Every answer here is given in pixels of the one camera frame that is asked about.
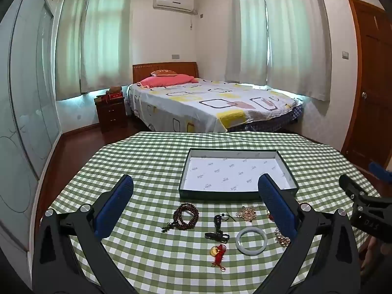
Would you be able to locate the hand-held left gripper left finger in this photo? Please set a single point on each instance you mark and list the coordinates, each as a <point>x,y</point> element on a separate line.
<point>113,208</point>

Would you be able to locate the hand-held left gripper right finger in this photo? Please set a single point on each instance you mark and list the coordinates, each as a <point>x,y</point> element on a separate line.
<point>277,205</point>

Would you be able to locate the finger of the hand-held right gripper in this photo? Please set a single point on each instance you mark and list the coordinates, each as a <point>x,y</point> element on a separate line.
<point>381,173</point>
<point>352,188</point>

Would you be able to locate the white jade bangle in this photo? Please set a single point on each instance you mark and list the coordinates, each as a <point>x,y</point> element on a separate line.
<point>239,241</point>

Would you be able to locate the green tray box white lining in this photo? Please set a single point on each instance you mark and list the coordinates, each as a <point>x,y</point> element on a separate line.
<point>232,171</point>

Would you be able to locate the gold coin red tassel charm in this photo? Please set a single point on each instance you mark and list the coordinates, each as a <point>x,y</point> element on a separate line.
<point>216,250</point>

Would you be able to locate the green checkered tablecloth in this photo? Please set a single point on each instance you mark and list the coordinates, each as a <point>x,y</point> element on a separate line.
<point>153,174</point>

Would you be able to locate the metal door knob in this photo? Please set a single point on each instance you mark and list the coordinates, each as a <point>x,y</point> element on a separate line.
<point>364,95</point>

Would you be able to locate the blue plaid bed skirt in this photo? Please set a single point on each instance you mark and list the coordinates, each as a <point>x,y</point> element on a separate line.
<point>275,121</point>

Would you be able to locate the brown wooden door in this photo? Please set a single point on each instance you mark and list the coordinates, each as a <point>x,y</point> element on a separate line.
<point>370,82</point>

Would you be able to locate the dark wooden nightstand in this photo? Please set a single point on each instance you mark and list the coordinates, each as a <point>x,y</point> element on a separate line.
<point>111,115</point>

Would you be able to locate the red box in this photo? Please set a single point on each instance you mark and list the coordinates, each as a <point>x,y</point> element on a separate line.
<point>115,96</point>

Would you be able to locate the patterned white bed quilt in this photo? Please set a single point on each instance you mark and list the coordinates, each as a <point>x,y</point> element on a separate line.
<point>214,101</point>

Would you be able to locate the pink pillow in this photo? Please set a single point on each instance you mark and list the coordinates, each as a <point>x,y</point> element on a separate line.
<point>165,80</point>

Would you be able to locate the glass sliding wardrobe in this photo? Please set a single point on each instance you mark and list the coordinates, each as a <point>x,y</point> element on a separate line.
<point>27,98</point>

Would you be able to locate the orange cushion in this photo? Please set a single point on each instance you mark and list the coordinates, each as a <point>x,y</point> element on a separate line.
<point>164,73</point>

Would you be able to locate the wooden bed headboard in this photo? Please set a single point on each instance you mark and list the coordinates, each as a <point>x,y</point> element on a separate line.
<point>165,66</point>

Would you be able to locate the white sheer curtain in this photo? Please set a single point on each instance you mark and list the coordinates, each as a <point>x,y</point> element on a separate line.
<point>297,36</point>
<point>107,36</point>
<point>246,30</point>
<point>69,43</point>

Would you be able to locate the white air conditioner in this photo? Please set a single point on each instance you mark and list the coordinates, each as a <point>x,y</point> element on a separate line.
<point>174,1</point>

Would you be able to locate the wall light switch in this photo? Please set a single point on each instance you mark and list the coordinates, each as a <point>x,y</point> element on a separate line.
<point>345,54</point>

